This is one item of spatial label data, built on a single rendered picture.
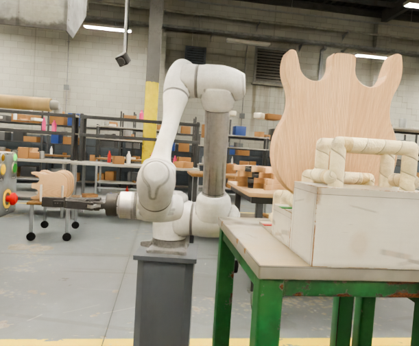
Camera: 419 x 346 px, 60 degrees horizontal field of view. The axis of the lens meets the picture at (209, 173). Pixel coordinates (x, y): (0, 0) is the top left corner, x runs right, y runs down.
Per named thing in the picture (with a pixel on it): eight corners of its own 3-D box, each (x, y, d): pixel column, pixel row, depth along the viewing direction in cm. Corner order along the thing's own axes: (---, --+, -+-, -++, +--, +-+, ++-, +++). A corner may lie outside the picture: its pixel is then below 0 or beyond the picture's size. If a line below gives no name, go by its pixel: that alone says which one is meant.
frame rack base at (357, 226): (312, 268, 77) (319, 187, 76) (287, 248, 92) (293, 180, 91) (429, 270, 80) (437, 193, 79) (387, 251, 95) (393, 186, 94)
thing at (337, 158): (331, 187, 78) (335, 143, 77) (325, 185, 81) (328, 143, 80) (345, 187, 78) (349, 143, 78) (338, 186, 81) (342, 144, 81)
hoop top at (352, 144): (335, 150, 77) (336, 135, 77) (328, 150, 80) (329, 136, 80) (421, 156, 80) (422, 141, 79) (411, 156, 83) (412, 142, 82)
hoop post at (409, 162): (404, 191, 80) (409, 147, 79) (395, 189, 83) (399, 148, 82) (417, 191, 80) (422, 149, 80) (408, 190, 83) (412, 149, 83)
